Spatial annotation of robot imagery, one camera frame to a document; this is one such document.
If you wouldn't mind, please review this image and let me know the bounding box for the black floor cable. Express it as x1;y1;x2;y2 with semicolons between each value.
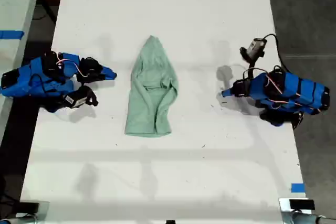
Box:
33;0;58;25

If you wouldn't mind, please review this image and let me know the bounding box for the pale side table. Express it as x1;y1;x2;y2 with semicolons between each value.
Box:
0;0;44;143

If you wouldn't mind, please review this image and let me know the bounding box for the camera black cable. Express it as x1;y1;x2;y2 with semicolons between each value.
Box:
263;34;289;74

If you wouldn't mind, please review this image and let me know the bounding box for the long blue tape strip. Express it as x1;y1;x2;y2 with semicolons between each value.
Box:
0;30;25;40

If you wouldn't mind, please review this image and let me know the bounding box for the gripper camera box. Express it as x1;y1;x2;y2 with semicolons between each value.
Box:
239;37;266;64
62;86;99;109

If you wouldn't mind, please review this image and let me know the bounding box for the short blue tape strip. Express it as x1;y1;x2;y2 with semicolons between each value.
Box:
290;183;306;193

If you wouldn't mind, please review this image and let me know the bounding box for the pale green T-shirt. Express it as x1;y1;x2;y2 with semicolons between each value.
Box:
124;35;180;137

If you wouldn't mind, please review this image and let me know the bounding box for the grey metal pipe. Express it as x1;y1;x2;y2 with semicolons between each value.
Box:
282;211;336;224

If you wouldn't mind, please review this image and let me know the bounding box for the small black box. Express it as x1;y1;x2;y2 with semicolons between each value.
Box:
289;199;315;211
19;202;40;213

